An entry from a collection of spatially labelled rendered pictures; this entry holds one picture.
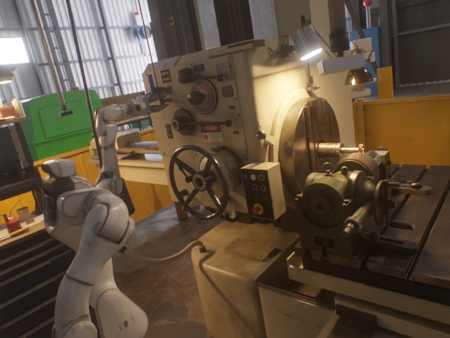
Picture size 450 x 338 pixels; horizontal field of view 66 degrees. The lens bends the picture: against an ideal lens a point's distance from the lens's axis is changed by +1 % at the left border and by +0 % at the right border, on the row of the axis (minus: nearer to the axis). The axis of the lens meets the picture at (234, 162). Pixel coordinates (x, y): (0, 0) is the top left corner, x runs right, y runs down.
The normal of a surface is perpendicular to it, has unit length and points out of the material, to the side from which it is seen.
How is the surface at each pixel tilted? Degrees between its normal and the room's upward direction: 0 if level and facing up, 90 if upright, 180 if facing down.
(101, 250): 90
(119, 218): 76
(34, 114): 84
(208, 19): 90
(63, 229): 122
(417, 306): 90
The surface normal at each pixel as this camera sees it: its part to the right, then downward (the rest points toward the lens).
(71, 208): 0.68, 0.07
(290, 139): -0.62, -0.18
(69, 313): 0.50, 0.11
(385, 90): -0.62, 0.30
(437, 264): -0.17, -0.95
